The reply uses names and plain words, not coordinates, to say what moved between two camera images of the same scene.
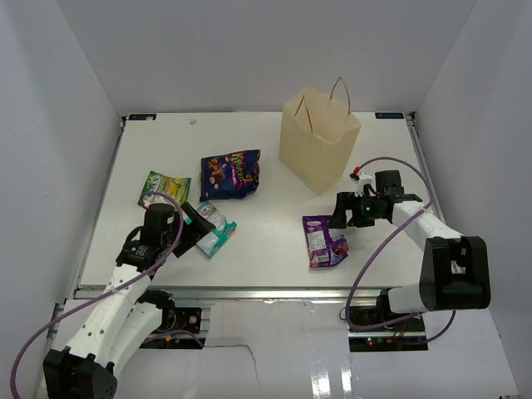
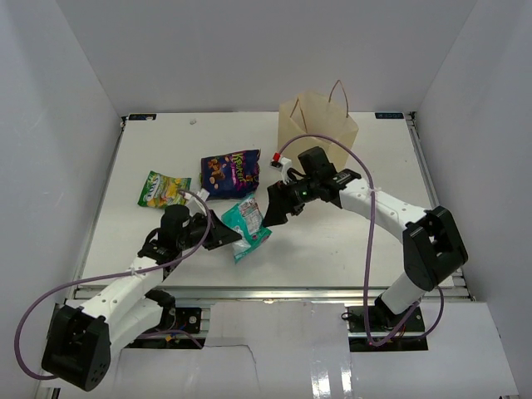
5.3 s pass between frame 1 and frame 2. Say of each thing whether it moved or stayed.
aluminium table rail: stayed
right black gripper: moved
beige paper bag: stayed
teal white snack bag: moved
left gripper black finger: moved
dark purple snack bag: stayed
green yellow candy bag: stayed
